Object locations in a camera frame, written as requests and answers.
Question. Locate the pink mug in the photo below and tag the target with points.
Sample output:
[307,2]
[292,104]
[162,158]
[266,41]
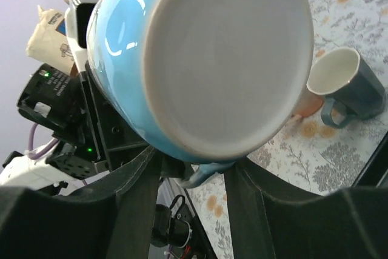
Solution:
[307,106]

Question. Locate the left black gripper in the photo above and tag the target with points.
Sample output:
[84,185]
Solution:
[54,100]

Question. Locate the black rectangular tray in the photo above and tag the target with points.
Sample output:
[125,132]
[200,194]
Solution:
[374,172]

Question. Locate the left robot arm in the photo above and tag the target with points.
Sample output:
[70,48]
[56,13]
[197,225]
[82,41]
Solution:
[48,164]

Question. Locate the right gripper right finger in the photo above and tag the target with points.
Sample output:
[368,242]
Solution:
[270,218]

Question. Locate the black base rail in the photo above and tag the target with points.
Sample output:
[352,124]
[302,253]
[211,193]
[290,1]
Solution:
[177,231]

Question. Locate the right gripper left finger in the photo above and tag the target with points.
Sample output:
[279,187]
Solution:
[110,218]

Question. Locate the cream wrapped paper roll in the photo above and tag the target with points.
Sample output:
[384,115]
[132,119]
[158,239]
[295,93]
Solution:
[48,43]

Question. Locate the blue mug white base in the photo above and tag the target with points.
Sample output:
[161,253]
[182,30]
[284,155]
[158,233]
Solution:
[204,81]

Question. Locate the grey-blue faceted mug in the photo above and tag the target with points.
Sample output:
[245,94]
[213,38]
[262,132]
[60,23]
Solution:
[349,87]

